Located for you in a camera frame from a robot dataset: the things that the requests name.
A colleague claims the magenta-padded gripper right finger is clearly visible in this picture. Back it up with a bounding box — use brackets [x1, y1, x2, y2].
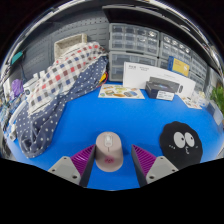
[130, 143, 180, 188]

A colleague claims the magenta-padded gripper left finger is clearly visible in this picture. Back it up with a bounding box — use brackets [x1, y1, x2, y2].
[47, 143, 98, 188]

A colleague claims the beige pink computer mouse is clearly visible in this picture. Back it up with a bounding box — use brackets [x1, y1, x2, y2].
[95, 131, 125, 173]

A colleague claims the black round googly-eyed mouse pad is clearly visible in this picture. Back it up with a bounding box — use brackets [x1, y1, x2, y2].
[159, 121, 204, 171]

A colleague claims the navy polka dot cloth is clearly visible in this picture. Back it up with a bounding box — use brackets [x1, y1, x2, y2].
[14, 54, 109, 159]

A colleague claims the colourful printed sticker sheet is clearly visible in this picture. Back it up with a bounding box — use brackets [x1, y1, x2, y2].
[97, 83, 146, 100]
[179, 94, 203, 110]

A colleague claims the small black product box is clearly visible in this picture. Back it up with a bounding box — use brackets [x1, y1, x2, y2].
[144, 76, 181, 101]

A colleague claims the white plastic package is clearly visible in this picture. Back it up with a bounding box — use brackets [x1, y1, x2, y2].
[191, 89, 208, 108]

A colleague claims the long white keyboard box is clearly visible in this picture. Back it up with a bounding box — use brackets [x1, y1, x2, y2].
[122, 61, 197, 98]

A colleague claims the red blue checkered cloth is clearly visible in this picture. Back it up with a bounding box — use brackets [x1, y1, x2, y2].
[26, 41, 109, 116]

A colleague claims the potted green plant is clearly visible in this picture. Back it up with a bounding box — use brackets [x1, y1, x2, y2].
[208, 84, 224, 126]

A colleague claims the purple bag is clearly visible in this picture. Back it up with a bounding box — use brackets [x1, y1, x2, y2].
[10, 78, 25, 98]

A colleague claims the yellow and blue box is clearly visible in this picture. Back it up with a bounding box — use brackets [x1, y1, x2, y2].
[167, 55, 191, 78]

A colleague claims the white woven basket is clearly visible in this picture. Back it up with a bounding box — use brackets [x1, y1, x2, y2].
[53, 33, 88, 60]

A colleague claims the teal pegboard bin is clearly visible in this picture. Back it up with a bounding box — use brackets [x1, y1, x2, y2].
[10, 50, 25, 66]

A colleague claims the yellow handled tool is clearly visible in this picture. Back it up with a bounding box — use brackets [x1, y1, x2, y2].
[99, 72, 108, 88]

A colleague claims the black wall shelf unit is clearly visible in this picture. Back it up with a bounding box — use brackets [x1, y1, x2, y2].
[101, 4, 214, 58]

